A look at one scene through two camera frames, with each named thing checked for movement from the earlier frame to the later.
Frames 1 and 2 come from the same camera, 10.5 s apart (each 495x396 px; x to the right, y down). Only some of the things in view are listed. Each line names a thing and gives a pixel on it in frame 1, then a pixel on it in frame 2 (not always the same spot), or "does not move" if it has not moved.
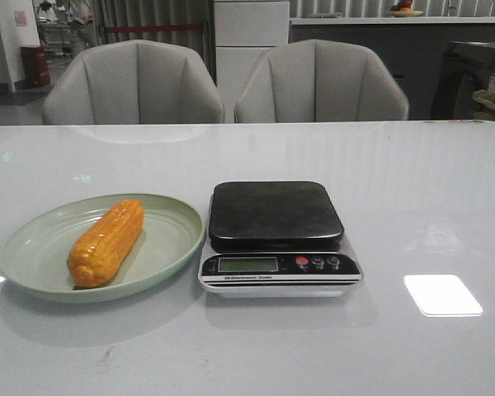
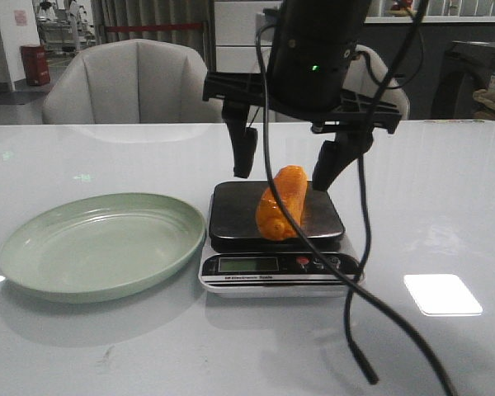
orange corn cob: [101, 252] -> [291, 186]
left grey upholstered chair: [134, 82] does not move
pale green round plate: [35, 253] does not move
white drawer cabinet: [245, 30] does not move
